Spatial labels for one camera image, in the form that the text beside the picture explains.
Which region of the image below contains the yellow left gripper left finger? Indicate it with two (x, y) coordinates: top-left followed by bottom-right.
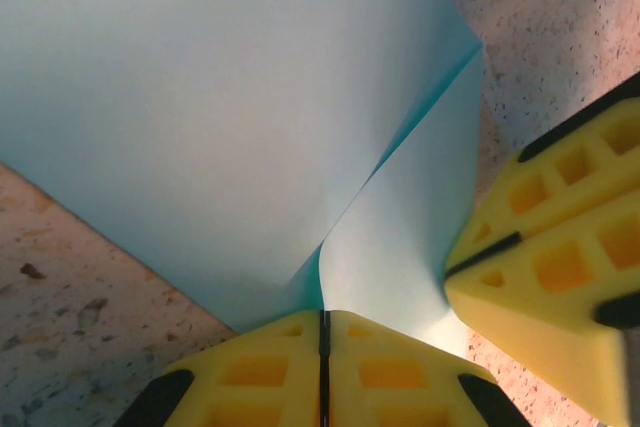
(114, 310), (322, 427)

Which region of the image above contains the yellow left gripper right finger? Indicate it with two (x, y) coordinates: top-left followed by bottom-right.
(327, 310), (531, 427)

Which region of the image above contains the light blue paper sheet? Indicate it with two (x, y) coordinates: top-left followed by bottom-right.
(0, 0), (485, 354)

